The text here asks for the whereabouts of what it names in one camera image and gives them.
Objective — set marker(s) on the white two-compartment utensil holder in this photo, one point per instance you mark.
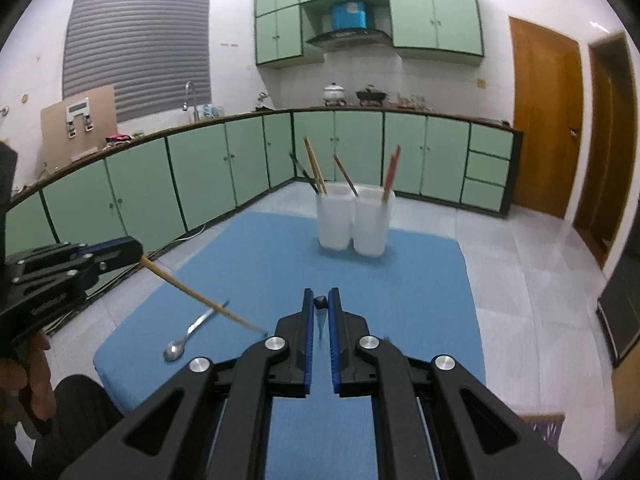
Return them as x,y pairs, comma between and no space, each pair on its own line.
370,230

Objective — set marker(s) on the red cloth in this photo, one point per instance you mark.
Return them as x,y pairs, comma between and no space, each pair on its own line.
119,139

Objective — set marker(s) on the small bowls and jars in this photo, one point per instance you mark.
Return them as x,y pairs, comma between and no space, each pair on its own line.
407,101

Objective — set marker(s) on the brown wooden door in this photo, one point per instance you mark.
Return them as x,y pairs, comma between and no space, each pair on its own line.
545,125

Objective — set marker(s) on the green upper wall cabinets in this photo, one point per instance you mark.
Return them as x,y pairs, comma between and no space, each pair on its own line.
435,20

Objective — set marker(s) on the dark wooden door frame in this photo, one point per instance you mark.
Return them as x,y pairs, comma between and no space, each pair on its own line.
607,160

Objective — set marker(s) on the person's left hand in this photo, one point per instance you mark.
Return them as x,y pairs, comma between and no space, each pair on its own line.
37,385

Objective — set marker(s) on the metal kettle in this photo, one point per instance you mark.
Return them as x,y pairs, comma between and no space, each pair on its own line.
262,102

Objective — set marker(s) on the grey window blind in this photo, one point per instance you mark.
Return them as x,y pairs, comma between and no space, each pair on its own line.
135,50

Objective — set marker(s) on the cardboard box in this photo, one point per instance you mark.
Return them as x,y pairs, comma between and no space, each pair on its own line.
627,395

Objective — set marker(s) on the blue tablecloth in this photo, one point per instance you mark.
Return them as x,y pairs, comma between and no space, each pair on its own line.
400,285

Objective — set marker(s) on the metal spoon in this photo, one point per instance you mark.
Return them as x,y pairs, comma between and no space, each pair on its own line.
173,351

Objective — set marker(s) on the person's dark trouser leg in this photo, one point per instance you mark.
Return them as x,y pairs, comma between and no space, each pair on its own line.
80,410

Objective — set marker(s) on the range hood with blue chimney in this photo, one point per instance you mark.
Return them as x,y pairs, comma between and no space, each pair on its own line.
350,16

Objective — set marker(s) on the white cooking pot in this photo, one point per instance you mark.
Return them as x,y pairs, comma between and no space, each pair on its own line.
334,93

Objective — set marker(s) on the metal kitchen faucet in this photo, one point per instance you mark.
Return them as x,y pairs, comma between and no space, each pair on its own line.
189,91

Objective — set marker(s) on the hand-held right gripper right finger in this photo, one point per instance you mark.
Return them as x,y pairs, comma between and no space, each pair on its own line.
334,345

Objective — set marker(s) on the dark blue chopstick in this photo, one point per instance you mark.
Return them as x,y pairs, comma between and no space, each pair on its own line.
320,302
302,171

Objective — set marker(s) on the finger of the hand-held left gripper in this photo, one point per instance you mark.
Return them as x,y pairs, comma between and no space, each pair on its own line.
100,252
75,285

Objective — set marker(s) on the beige water purifier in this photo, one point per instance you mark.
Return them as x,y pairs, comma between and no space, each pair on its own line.
52,135

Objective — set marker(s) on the black glass-front cabinet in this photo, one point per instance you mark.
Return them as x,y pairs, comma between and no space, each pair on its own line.
622,310

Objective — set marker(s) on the black wok with lid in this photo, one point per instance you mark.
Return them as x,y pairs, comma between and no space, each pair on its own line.
371,94

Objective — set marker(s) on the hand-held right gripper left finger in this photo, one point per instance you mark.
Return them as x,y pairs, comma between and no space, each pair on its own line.
310,340

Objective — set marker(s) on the plain wooden chopstick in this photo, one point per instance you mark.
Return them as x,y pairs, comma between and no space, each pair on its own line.
200,296
312,160

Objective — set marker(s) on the green lower kitchen cabinets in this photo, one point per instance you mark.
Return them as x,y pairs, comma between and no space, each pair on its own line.
200,175

